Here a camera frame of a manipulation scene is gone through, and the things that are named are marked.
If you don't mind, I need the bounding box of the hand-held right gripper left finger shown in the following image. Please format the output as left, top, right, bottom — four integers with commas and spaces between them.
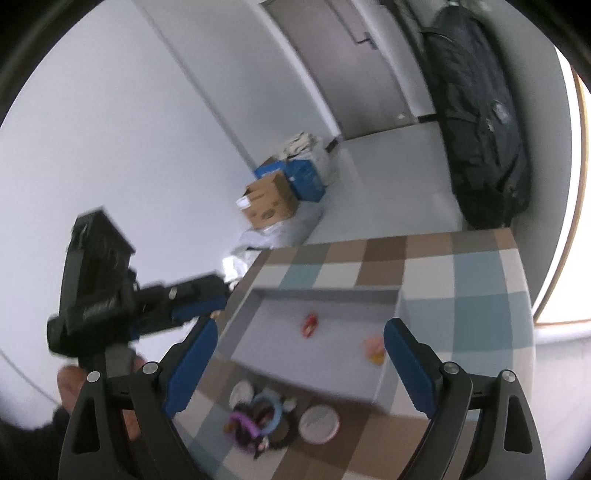
58, 318, 219, 480

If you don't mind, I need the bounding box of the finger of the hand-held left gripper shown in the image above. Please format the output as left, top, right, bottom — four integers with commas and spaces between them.
134, 273, 230, 337

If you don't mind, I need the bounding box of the purple ring bracelet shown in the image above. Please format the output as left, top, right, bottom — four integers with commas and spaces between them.
225, 412, 262, 446

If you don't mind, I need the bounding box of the person's left forearm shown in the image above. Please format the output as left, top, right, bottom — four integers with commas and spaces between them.
0, 405, 71, 480

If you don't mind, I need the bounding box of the white plastic sheet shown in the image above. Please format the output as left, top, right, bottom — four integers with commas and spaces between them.
222, 203, 324, 282

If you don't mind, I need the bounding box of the black hair tie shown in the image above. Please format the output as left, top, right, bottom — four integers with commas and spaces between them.
257, 427, 296, 452

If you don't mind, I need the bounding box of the grey door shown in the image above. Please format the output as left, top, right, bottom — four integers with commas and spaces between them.
265, 0, 437, 139

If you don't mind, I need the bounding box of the blue cardboard box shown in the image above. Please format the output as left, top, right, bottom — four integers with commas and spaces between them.
253, 157, 326, 202

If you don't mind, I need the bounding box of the large white round lid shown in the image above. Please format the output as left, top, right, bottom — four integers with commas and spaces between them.
298, 404, 341, 445

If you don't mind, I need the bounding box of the checkered tablecloth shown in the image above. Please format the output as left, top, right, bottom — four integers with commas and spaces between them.
173, 228, 539, 480

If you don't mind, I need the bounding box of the black bag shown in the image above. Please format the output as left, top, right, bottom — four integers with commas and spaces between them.
422, 4, 532, 229

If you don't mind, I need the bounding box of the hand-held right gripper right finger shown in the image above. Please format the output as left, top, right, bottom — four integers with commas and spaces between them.
383, 318, 548, 480

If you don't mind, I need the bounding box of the person's left hand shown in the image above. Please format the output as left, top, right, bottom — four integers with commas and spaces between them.
56, 353, 146, 441

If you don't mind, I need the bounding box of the small white round lid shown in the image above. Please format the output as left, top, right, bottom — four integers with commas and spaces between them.
229, 381, 256, 409

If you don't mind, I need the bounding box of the blue ring bracelet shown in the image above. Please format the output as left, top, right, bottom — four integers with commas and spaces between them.
249, 392, 284, 432

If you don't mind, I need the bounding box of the grey storage tray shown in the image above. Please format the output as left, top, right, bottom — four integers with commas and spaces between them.
217, 285, 411, 409

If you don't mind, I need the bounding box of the white plastic bag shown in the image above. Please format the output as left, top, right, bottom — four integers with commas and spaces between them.
277, 131, 334, 188

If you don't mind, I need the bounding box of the pink doll hair accessory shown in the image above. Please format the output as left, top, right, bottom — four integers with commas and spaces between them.
362, 336, 387, 366

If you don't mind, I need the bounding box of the brown cardboard box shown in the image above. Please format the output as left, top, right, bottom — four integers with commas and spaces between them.
237, 172, 300, 229

